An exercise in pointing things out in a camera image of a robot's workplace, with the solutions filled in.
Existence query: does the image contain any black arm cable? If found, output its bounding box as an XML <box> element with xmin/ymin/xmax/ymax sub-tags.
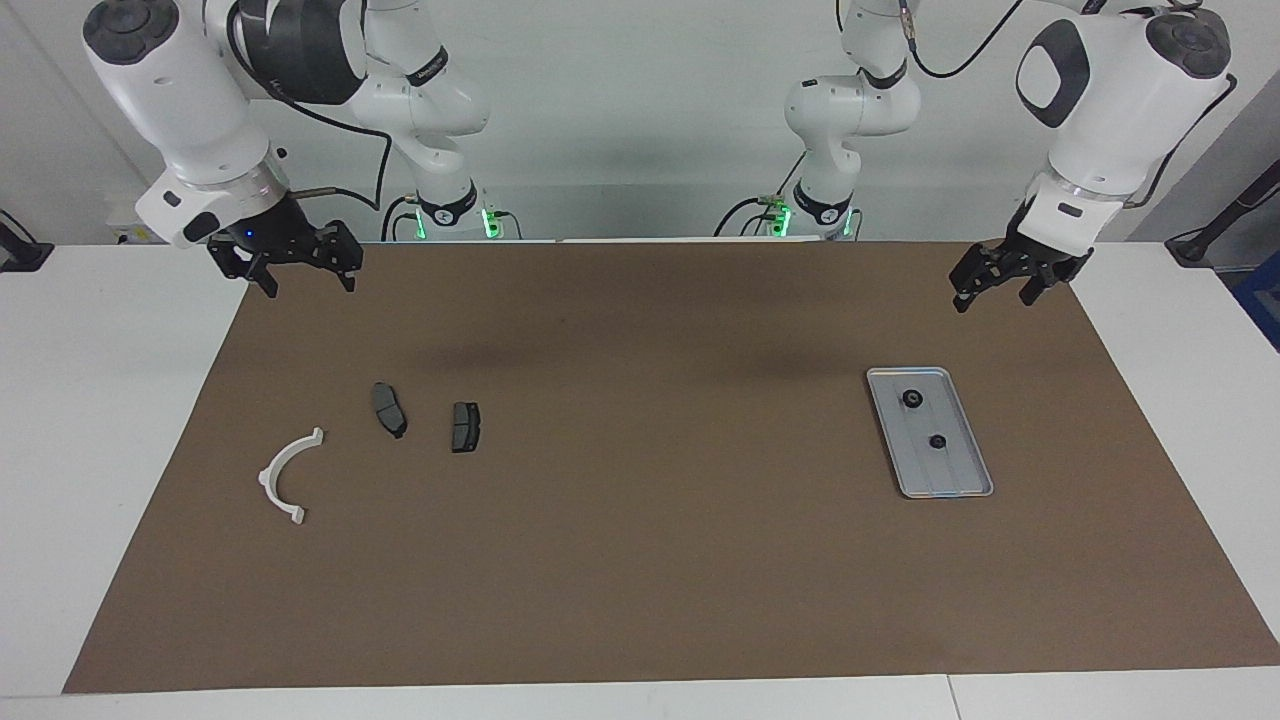
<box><xmin>228</xmin><ymin>0</ymin><xmax>394</xmax><ymax>213</ymax></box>
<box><xmin>897</xmin><ymin>0</ymin><xmax>1238</xmax><ymax>209</ymax></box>

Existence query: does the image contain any silver metal tray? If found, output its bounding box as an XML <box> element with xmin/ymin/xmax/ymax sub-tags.
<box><xmin>866</xmin><ymin>367</ymin><xmax>995</xmax><ymax>499</ymax></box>

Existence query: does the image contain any white semicircular bracket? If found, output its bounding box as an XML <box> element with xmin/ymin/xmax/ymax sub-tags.
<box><xmin>258</xmin><ymin>427</ymin><xmax>325</xmax><ymax>526</ymax></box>

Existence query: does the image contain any brown table mat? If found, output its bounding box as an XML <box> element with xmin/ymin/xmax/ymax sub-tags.
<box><xmin>62</xmin><ymin>240</ymin><xmax>1280</xmax><ymax>694</ymax></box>

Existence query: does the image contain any elongated dark brake pad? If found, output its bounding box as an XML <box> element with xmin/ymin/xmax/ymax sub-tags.
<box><xmin>371</xmin><ymin>381</ymin><xmax>409</xmax><ymax>440</ymax></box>

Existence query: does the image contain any blue box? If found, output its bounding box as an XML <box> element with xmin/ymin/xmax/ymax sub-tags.
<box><xmin>1232</xmin><ymin>250</ymin><xmax>1280</xmax><ymax>351</ymax></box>

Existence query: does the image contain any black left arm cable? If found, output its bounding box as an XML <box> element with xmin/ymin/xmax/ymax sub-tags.
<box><xmin>897</xmin><ymin>0</ymin><xmax>1238</xmax><ymax>209</ymax></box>

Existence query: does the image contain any black angled stand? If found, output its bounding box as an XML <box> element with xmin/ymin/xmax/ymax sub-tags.
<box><xmin>1165</xmin><ymin>160</ymin><xmax>1280</xmax><ymax>266</ymax></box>

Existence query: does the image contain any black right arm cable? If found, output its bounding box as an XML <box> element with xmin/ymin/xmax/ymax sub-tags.
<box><xmin>228</xmin><ymin>0</ymin><xmax>394</xmax><ymax>213</ymax></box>

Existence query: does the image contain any black left base cable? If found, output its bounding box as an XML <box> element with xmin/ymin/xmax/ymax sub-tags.
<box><xmin>713</xmin><ymin>150</ymin><xmax>809</xmax><ymax>239</ymax></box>

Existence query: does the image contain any black base cable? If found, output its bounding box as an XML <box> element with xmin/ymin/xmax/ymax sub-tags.
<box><xmin>713</xmin><ymin>150</ymin><xmax>809</xmax><ymax>239</ymax></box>
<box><xmin>380</xmin><ymin>195</ymin><xmax>421</xmax><ymax>243</ymax></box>

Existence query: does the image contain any black table clamp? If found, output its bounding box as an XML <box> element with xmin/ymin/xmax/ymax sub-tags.
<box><xmin>0</xmin><ymin>210</ymin><xmax>53</xmax><ymax>273</ymax></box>

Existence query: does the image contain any black right base cable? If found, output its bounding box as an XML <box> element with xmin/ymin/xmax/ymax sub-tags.
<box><xmin>380</xmin><ymin>195</ymin><xmax>421</xmax><ymax>243</ymax></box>

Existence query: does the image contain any white power box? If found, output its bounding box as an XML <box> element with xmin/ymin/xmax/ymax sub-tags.
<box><xmin>105</xmin><ymin>195</ymin><xmax>171</xmax><ymax>246</ymax></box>

